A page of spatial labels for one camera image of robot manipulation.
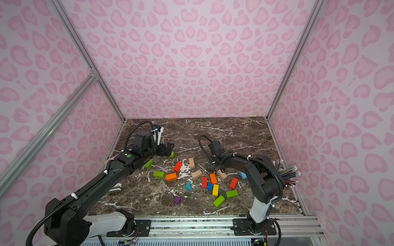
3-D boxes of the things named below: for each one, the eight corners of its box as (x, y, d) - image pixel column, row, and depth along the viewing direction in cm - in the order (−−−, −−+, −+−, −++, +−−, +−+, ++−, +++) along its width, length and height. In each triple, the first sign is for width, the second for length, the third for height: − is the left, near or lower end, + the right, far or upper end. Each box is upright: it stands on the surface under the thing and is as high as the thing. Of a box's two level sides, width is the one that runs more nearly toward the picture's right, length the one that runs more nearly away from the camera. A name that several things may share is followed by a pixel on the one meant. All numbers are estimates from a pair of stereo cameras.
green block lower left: (153, 177, 92) (152, 175, 90) (155, 172, 94) (154, 170, 92) (164, 179, 91) (163, 177, 89) (166, 173, 93) (165, 172, 91)
